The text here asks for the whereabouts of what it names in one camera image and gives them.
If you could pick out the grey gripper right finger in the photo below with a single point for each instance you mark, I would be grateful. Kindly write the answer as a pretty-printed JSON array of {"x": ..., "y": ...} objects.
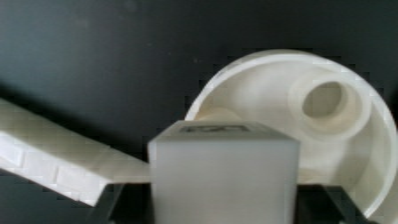
[{"x": 350, "y": 213}]

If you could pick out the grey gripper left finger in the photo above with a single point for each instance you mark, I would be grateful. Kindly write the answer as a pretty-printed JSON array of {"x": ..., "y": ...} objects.
[{"x": 100, "y": 213}]

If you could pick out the white stool leg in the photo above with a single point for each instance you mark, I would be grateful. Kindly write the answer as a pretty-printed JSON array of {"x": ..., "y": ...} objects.
[{"x": 224, "y": 166}]

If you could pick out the white round stool seat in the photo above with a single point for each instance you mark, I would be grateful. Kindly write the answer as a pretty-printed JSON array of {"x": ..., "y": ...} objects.
[{"x": 299, "y": 93}]

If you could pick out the white L-shaped wall fixture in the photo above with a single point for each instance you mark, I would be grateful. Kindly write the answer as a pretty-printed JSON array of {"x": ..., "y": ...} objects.
[{"x": 59, "y": 159}]

